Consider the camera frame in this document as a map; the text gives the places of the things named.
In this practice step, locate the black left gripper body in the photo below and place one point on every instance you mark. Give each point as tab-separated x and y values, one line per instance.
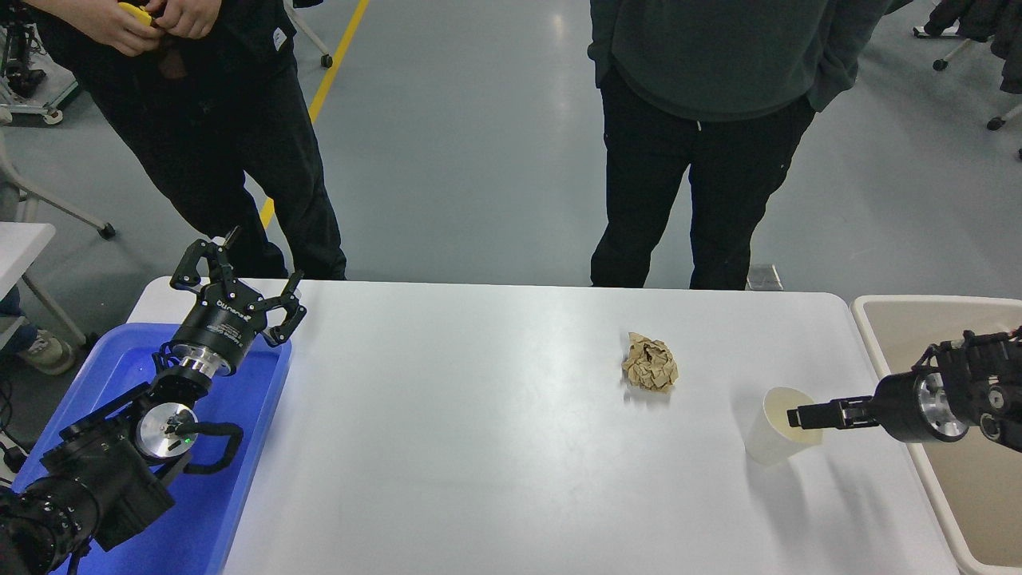
223	323

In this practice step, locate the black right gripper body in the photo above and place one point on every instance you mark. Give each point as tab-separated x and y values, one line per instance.
898	407

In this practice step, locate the white paper cup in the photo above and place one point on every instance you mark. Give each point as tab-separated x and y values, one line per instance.
766	443

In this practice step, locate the small yellow object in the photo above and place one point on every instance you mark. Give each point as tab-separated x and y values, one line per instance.
136	13

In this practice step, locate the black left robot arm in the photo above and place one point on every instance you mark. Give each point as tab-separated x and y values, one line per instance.
104	479

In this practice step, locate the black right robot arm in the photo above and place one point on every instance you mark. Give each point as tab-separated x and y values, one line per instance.
982	383

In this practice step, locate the person's right forearm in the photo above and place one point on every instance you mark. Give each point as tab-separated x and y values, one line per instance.
56	8

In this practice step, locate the person's left hand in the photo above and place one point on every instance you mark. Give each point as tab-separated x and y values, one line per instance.
192	16

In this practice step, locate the person's right hand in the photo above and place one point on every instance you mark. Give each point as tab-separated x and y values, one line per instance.
120	32

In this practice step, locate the large pale bin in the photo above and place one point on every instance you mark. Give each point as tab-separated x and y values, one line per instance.
982	495

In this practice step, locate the blue plastic tray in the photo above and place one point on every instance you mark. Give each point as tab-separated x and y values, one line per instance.
239	447

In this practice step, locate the grey chair leg with caster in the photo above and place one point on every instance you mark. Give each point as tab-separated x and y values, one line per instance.
107	231

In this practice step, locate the person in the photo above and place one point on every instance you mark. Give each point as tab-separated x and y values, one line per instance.
215	144
48	351
718	56

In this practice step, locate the metal floor plate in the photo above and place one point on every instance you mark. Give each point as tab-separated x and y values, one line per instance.
765	278

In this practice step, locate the crumpled tan paper ball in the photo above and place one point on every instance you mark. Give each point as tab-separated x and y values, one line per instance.
651	363

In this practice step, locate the white side table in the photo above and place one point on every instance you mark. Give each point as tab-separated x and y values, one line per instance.
20	251

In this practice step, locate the equipment cart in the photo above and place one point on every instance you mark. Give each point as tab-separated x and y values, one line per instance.
24	76

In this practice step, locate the chair leg with black caster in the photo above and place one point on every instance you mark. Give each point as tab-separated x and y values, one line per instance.
995	123

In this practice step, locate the office chair with dark jacket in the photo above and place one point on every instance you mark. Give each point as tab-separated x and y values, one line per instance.
982	20

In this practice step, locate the white frame leg with caster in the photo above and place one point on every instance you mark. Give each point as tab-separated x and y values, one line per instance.
327	61

